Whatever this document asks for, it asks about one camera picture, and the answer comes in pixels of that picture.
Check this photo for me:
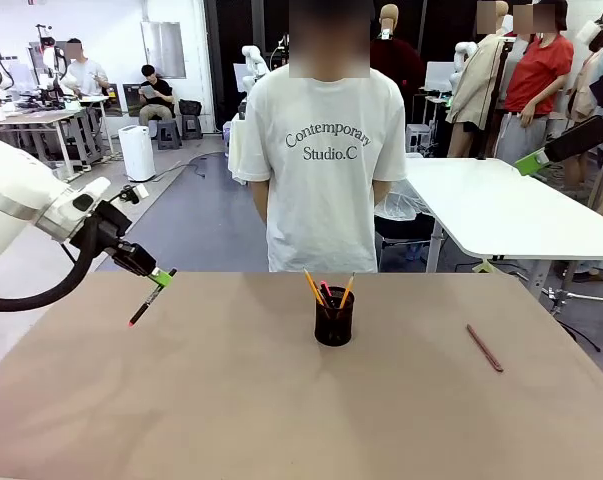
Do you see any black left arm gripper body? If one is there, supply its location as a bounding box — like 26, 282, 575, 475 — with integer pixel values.
95, 199, 159, 278

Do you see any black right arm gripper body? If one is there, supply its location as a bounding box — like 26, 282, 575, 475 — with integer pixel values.
544, 111, 603, 165

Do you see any black pen with pink cap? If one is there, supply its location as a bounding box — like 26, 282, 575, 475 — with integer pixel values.
127, 283, 164, 330

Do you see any yellow pencil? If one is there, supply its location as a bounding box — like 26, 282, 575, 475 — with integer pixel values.
337, 271, 357, 310
302, 267, 328, 308

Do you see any dark brown pen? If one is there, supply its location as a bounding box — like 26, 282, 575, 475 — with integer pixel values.
465, 323, 505, 374

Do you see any person's right forearm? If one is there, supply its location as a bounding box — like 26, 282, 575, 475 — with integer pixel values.
250, 179, 272, 227

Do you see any person's left forearm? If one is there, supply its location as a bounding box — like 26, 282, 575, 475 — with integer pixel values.
372, 179, 395, 207

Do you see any black mesh pen holder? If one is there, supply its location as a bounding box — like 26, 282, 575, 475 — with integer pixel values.
314, 285, 356, 347

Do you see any mannequin with bucket hat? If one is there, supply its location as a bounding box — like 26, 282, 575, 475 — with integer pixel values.
563, 6, 603, 219

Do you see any mannequin in red shirt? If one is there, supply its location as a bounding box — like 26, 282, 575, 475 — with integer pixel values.
495, 0, 576, 174

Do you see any mannequin in beige jacket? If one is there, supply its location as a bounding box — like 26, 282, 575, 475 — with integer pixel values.
445, 0, 513, 159

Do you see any white air purifier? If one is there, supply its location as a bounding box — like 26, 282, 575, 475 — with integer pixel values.
117, 124, 157, 183

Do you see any grey plastic stool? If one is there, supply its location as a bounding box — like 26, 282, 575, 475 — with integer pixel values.
180, 113, 204, 141
155, 118, 184, 151

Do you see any translucent plastic bag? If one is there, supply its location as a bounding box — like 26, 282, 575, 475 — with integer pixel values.
374, 188, 435, 222

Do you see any table with white cloth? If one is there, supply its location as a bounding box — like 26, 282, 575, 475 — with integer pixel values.
227, 111, 255, 185

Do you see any seated person in black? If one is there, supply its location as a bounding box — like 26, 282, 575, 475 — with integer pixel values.
137, 64, 178, 127

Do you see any mannequin in dark red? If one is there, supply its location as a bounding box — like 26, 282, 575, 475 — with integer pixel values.
369, 3, 428, 102

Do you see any grey workbench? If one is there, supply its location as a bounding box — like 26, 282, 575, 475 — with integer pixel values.
0, 93, 114, 184

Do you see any person in white T-shirt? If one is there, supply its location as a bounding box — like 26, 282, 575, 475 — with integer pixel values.
240, 0, 409, 274

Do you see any seated person in white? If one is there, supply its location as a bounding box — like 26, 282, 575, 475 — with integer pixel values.
63, 38, 110, 97

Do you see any robot rig on workbench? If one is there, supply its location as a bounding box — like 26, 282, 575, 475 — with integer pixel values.
27, 22, 70, 109

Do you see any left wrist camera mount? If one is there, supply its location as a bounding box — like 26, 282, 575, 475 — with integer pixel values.
112, 183, 150, 204

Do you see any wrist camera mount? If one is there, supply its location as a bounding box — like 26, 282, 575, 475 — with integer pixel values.
112, 183, 150, 204
578, 18, 603, 52

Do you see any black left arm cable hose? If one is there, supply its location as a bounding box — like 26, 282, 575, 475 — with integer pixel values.
0, 212, 102, 314

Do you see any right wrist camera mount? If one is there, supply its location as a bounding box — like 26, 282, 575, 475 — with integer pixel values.
578, 18, 603, 52

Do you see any black floor cable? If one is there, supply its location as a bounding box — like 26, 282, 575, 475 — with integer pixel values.
153, 149, 228, 182

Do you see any shiny wall panel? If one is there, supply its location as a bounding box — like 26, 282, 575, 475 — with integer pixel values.
140, 20, 188, 80

